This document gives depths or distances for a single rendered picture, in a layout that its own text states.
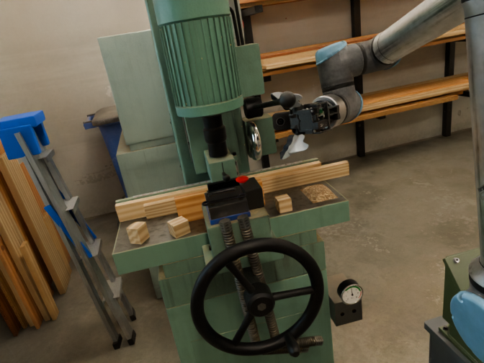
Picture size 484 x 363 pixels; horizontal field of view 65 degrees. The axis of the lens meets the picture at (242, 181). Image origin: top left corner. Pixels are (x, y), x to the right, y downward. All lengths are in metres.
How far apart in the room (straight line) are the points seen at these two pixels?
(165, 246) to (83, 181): 2.65
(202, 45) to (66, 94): 2.57
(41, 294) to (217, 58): 1.82
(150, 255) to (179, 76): 0.43
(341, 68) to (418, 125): 3.30
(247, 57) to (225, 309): 0.72
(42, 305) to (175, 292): 1.53
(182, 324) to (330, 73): 0.78
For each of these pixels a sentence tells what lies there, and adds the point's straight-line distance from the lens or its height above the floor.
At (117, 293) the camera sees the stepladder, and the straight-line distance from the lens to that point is 2.00.
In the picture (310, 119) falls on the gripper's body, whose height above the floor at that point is 1.12.
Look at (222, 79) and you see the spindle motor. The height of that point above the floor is 1.24.
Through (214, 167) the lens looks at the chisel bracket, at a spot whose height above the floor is 1.02.
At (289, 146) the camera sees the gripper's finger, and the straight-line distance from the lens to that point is 0.92.
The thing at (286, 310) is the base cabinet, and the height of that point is 0.61.
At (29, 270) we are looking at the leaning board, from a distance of 2.35.
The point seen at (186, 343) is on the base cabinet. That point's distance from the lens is 1.12.
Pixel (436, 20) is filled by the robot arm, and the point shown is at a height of 1.30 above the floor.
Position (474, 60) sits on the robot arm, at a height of 1.25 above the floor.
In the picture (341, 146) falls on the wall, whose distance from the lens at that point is 3.94.
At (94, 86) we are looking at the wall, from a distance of 3.37.
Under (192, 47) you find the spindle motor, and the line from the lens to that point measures 0.91.
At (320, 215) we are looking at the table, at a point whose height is 0.88.
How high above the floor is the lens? 1.34
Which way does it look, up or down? 21 degrees down
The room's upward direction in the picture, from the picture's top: 9 degrees counter-clockwise
